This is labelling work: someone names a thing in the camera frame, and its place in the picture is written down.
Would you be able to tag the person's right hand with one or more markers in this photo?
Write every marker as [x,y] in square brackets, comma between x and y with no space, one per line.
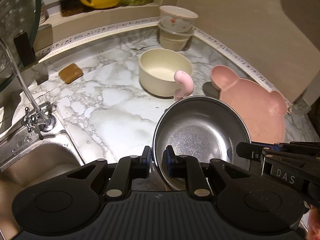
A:
[314,224]

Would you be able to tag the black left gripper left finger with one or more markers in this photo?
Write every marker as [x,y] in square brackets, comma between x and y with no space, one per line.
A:
[128,169]

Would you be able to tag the clear plastic grain container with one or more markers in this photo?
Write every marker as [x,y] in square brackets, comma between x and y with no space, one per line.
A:
[172,40]

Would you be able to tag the music note edge tape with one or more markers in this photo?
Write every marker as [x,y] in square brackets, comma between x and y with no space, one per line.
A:
[141,34]

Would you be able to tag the chrome sink faucet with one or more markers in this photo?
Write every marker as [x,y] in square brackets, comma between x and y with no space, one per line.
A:
[45,122]

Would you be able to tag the pink bear-shaped plate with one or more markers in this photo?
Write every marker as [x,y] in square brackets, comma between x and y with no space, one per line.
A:
[262,111]

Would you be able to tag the stainless steel sink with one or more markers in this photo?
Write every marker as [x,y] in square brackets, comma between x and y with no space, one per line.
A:
[30,158]

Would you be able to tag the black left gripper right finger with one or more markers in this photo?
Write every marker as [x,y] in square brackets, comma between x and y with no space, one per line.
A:
[188,168]

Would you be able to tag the white floral ceramic bowl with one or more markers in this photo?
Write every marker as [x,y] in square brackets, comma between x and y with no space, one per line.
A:
[177,19]

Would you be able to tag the cream round bowl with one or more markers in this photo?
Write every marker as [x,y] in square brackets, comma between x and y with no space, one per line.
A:
[162,71]

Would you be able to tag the brown soap bar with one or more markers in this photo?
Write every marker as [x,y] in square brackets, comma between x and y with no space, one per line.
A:
[70,73]

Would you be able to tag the stainless steel bowl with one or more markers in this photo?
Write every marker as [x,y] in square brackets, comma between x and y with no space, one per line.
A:
[202,127]

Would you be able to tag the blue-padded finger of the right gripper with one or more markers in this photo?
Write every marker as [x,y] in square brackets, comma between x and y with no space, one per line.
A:
[260,146]

